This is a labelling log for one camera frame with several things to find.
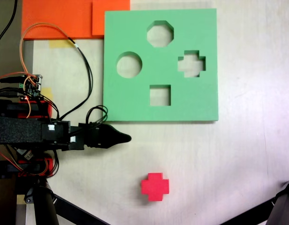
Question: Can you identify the yellow tape piece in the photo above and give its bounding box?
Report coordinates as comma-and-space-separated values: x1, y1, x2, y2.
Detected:
49, 39, 76, 49
42, 88, 53, 101

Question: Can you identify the red and black table clamp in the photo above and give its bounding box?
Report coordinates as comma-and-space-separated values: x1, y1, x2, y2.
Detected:
0, 99, 53, 119
0, 158, 53, 178

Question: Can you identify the green shape hole board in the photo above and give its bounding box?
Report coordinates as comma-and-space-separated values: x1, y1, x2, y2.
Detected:
102, 8, 219, 124

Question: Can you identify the black gripper wire loop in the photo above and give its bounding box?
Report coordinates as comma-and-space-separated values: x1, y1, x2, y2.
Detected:
86, 105, 109, 125

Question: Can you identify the red cross columnar block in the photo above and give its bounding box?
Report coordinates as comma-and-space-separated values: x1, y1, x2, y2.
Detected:
141, 172, 170, 202

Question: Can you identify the black camera tripod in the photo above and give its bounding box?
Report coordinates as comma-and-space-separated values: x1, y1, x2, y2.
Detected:
23, 177, 289, 225

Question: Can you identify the small circuit board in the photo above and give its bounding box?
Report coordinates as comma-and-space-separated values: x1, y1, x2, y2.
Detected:
17, 74, 44, 100

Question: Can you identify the orange and black motor cable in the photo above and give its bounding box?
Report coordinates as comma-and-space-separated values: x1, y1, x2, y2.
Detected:
19, 22, 94, 120

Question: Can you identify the thick black cable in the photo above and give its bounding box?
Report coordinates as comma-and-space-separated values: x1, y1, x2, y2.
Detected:
0, 0, 19, 64

